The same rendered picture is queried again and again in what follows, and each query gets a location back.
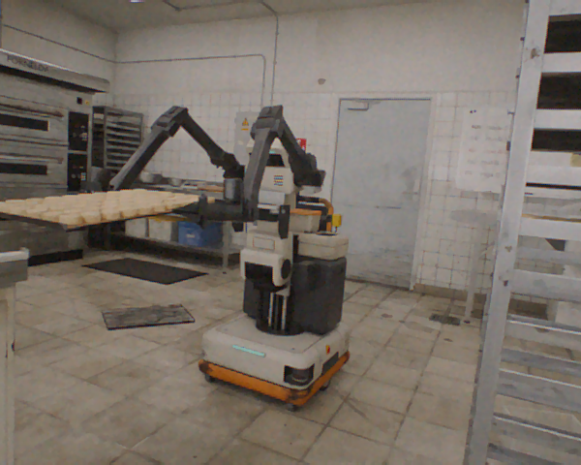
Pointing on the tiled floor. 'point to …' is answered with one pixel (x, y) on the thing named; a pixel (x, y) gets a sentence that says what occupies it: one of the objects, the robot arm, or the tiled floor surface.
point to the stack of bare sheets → (146, 317)
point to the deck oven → (33, 148)
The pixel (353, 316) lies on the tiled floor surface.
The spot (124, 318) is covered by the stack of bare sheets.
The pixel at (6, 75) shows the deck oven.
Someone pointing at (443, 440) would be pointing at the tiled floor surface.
